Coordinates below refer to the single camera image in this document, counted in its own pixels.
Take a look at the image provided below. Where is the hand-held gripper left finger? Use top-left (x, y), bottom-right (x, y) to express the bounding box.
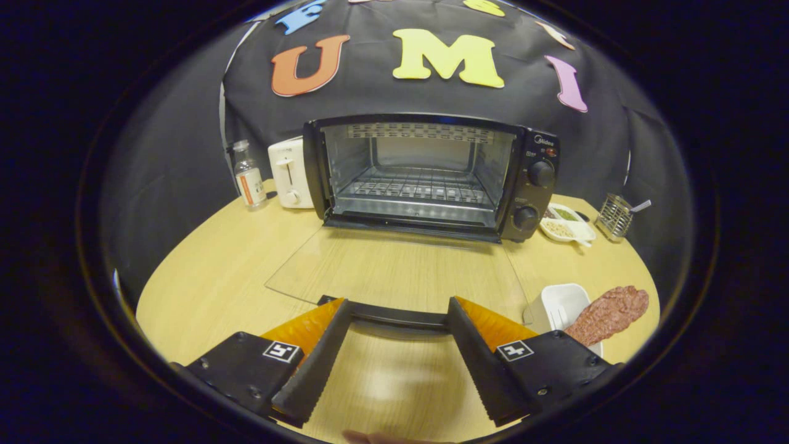
top-left (173, 298), bottom-right (353, 428)

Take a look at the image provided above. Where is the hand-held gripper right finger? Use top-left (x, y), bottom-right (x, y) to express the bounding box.
top-left (447, 297), bottom-right (617, 427)

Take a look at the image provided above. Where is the red raw steak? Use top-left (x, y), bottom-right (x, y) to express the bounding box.
top-left (564, 286), bottom-right (650, 347)

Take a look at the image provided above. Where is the black toaster oven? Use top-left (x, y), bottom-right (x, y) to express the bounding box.
top-left (265, 113), bottom-right (560, 334)

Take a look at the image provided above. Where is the white toaster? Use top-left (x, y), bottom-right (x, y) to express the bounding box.
top-left (268, 137), bottom-right (315, 209)

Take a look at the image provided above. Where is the white rectangular dish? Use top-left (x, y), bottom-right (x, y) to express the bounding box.
top-left (524, 284), bottom-right (603, 358)

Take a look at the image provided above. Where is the white divided dish with beans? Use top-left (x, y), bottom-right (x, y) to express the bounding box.
top-left (540, 203), bottom-right (597, 247)

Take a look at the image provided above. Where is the clear glass bottle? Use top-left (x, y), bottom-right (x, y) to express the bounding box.
top-left (231, 139), bottom-right (268, 209)

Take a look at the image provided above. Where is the wire mesh utensil holder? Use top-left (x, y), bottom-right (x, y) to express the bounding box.
top-left (595, 193), bottom-right (634, 242)

